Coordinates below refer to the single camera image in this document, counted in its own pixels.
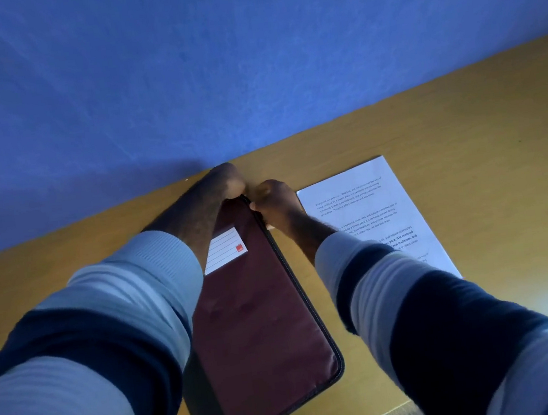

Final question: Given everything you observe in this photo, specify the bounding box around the person's right hand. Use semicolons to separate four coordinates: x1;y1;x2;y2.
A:
247;176;308;231

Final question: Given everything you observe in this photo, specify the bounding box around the person's left hand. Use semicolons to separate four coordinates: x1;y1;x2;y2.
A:
181;161;251;215

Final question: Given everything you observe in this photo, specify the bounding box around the maroon zippered folder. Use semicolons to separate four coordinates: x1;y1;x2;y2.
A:
160;185;351;415

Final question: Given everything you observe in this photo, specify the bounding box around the person's left forearm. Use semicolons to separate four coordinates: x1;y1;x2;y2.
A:
0;187;245;415

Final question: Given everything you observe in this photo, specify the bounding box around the person's right forearm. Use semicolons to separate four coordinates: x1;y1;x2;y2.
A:
270;179;548;415

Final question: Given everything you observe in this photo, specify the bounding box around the white label sticker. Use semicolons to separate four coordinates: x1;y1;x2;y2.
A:
199;225;252;276

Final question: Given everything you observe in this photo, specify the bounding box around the white printed paper sheet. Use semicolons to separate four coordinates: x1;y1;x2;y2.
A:
293;147;463;298

